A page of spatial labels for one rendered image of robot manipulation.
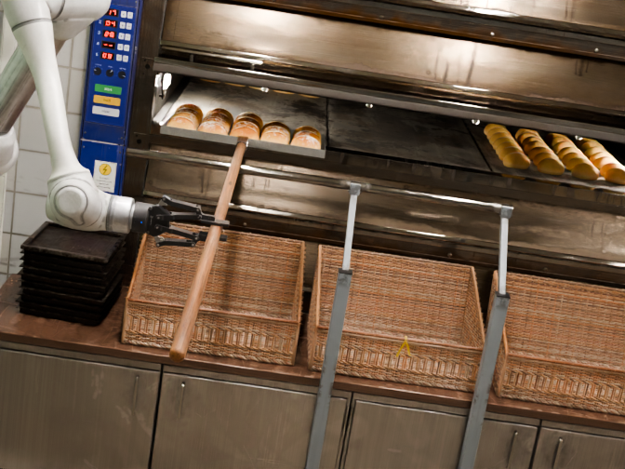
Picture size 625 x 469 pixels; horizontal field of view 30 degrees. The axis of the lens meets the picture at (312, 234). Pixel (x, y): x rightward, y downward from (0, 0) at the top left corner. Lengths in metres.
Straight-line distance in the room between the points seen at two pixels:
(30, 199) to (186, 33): 0.80
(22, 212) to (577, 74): 1.96
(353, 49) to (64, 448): 1.61
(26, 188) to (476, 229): 1.57
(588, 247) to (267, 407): 1.27
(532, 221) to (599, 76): 0.54
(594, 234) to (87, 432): 1.85
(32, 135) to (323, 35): 1.05
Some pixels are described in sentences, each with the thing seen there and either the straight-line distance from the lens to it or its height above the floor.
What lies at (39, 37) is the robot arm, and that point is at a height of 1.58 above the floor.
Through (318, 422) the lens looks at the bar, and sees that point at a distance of 3.68.
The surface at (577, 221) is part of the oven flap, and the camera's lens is 4.18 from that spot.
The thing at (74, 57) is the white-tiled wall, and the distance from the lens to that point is 4.03.
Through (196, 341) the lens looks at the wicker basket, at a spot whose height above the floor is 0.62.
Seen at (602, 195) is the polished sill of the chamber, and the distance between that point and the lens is 4.15.
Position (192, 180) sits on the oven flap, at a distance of 4.05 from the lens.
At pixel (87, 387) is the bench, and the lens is 3.76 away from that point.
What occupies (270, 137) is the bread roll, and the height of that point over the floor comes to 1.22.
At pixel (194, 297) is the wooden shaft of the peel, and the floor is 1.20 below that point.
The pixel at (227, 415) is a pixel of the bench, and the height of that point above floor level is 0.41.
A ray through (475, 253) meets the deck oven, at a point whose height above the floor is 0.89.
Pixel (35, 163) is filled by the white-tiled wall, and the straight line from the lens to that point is 4.13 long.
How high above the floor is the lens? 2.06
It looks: 17 degrees down
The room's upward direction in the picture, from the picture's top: 9 degrees clockwise
